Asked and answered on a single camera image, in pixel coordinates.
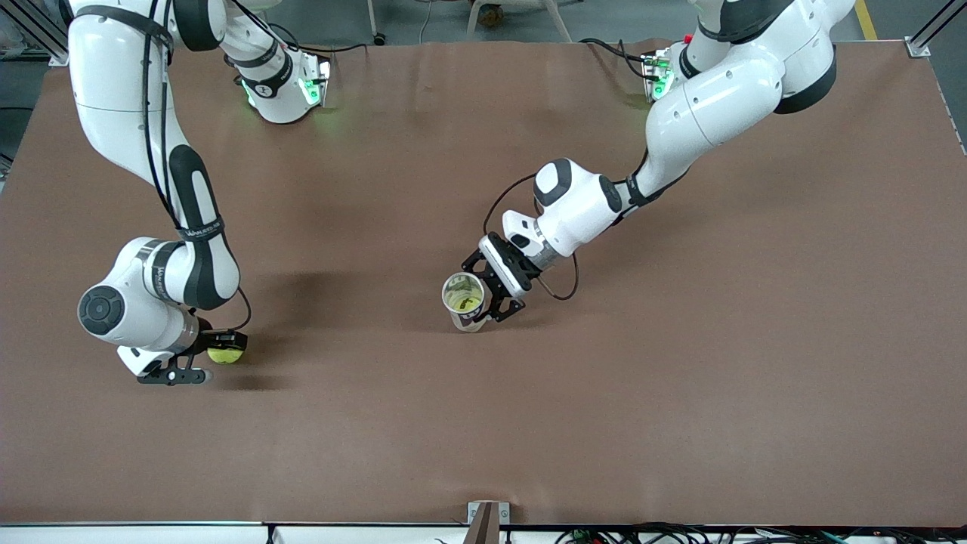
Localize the black base cable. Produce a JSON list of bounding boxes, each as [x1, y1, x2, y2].
[[268, 23, 369, 61], [578, 37, 657, 81]]

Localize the clear tennis ball can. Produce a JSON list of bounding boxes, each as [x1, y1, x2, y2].
[[442, 272, 493, 334]]

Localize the grey metal edge bracket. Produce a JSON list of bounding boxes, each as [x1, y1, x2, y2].
[[467, 501, 511, 526]]

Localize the aluminium frame post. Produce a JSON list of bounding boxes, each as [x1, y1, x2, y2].
[[904, 0, 967, 59], [0, 0, 73, 67]]

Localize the black cable bundle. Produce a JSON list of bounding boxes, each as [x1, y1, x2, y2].
[[555, 521, 967, 544]]

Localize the dark camera mount post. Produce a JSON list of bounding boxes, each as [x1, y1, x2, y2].
[[462, 503, 501, 544]]

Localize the white stool legs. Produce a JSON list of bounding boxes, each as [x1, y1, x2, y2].
[[464, 0, 573, 43]]

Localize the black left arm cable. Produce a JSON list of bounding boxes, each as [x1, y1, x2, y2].
[[483, 174, 580, 302]]

